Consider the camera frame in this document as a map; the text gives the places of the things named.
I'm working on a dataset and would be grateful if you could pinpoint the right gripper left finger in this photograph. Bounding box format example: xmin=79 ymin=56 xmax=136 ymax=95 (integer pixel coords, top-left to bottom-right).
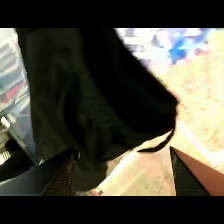
xmin=0 ymin=147 xmax=80 ymax=197

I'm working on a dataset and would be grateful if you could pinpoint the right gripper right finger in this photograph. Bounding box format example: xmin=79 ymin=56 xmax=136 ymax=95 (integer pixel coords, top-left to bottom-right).
xmin=169 ymin=145 xmax=224 ymax=197

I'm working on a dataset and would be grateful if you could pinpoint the black garment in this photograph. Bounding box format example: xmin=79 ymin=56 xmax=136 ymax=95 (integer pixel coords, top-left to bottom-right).
xmin=14 ymin=28 xmax=181 ymax=195

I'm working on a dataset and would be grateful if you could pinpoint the heap of clothes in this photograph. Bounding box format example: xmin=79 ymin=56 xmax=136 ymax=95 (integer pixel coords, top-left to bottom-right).
xmin=0 ymin=39 xmax=30 ymax=112

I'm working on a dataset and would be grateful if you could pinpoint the silver frame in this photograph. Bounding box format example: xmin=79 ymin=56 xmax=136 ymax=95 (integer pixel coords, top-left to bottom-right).
xmin=0 ymin=112 xmax=45 ymax=167

